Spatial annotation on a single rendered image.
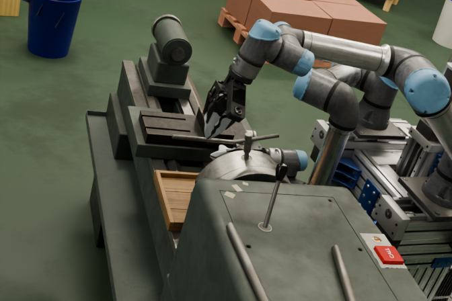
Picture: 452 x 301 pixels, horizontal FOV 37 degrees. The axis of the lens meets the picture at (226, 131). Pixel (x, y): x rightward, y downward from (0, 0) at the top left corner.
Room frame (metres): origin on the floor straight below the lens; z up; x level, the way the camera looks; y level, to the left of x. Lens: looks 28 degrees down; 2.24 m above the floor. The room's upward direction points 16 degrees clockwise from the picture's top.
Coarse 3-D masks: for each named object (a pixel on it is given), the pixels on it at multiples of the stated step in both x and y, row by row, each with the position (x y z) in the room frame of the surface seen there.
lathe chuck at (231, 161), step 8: (232, 152) 1.77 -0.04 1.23; (240, 152) 1.77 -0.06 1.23; (256, 152) 1.80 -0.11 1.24; (216, 160) 1.75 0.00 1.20; (224, 160) 1.74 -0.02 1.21; (232, 160) 1.73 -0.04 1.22; (240, 160) 1.73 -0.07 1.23; (256, 160) 1.75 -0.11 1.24; (264, 160) 1.77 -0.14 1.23; (272, 160) 1.80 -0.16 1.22; (208, 168) 1.73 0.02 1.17; (216, 168) 1.72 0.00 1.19; (224, 168) 1.70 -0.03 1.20; (232, 168) 1.70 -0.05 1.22; (240, 168) 1.70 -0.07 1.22; (272, 168) 1.74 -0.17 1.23; (200, 176) 1.73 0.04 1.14; (208, 176) 1.70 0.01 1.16; (216, 176) 1.68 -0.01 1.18
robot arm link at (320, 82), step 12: (312, 72) 2.10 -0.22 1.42; (324, 72) 2.13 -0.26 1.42; (336, 72) 2.24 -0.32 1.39; (348, 72) 2.33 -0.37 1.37; (360, 72) 2.41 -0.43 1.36; (300, 84) 2.07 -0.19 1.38; (312, 84) 2.06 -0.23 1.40; (324, 84) 2.05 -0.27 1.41; (336, 84) 2.06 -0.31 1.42; (348, 84) 2.36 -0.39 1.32; (360, 84) 2.42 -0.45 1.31; (300, 96) 2.07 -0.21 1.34; (312, 96) 2.04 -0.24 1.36; (324, 96) 2.03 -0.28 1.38; (324, 108) 2.03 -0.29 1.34
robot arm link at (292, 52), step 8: (288, 40) 1.72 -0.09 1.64; (296, 40) 1.74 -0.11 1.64; (280, 48) 1.66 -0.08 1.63; (288, 48) 1.67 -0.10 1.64; (296, 48) 1.68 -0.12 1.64; (304, 48) 1.71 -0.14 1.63; (280, 56) 1.65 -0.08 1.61; (288, 56) 1.66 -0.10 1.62; (296, 56) 1.67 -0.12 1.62; (304, 56) 1.68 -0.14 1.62; (312, 56) 1.69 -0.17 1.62; (280, 64) 1.66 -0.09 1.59; (288, 64) 1.66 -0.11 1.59; (296, 64) 1.66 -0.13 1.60; (304, 64) 1.67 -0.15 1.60; (312, 64) 1.68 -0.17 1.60; (296, 72) 1.67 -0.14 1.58; (304, 72) 1.67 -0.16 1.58
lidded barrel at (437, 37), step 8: (448, 0) 7.92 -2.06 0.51; (448, 8) 7.87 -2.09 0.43; (440, 16) 7.99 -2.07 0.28; (448, 16) 7.84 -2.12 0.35; (440, 24) 7.91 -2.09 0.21; (448, 24) 7.82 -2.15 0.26; (440, 32) 7.87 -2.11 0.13; (448, 32) 7.80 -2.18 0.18; (440, 40) 7.84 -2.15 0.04; (448, 40) 7.80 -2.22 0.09
